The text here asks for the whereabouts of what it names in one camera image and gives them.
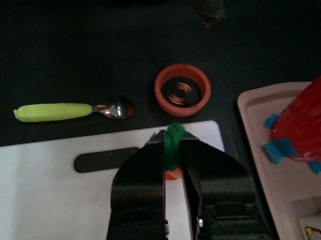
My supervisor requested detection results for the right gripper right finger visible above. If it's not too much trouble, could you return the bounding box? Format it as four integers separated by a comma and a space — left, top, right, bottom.
179, 130, 272, 240

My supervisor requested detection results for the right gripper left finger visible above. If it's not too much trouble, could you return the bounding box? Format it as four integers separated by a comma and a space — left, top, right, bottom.
105, 130, 168, 240

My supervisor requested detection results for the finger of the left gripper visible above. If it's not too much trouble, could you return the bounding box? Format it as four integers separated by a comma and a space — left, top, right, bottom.
189, 0, 227, 29

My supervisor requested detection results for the orange carrot with green top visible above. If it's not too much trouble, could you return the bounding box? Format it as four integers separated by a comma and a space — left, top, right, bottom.
161, 123, 187, 181

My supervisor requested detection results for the pink plastic tray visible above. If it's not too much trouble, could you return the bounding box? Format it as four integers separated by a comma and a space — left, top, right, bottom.
235, 82, 321, 240

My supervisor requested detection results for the blue cup holder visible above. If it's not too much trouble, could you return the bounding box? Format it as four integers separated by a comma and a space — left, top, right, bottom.
261, 113, 321, 175

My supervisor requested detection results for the white cutting board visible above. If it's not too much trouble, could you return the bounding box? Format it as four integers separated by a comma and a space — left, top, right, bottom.
0, 120, 225, 240

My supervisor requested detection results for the white toy block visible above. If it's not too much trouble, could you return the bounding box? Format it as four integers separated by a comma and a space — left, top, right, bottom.
296, 215, 321, 240

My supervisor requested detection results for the red plastic cup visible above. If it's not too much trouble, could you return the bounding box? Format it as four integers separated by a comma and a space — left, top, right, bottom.
270, 75, 321, 163

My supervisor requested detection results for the small orange round pot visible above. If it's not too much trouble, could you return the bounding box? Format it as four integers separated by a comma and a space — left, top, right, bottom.
152, 63, 211, 118

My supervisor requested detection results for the green handled metal spoon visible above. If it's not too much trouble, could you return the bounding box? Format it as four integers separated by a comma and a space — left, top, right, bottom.
11, 96, 136, 123

